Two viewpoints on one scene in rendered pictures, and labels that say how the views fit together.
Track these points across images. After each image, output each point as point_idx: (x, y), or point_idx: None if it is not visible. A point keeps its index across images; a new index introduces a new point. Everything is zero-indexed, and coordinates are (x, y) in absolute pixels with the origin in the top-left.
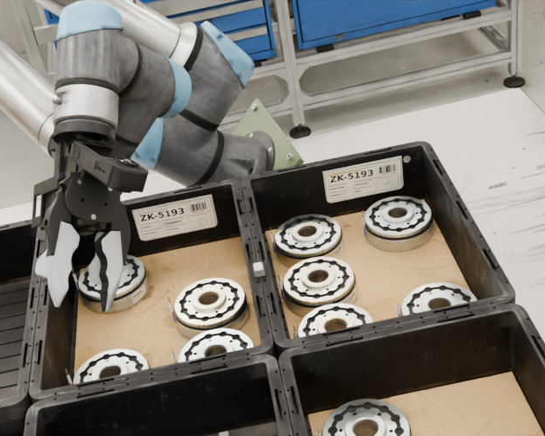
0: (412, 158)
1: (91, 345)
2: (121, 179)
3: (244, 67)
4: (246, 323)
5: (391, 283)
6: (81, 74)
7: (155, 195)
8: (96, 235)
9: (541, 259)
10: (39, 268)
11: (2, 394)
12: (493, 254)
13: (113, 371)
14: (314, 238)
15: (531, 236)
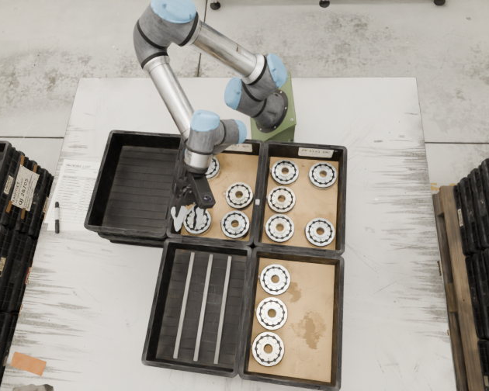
0: (338, 151)
1: None
2: (204, 207)
3: (281, 84)
4: (251, 205)
5: (309, 205)
6: (197, 150)
7: None
8: None
9: (376, 190)
10: (172, 212)
11: (159, 207)
12: (345, 227)
13: None
14: (286, 176)
15: (379, 176)
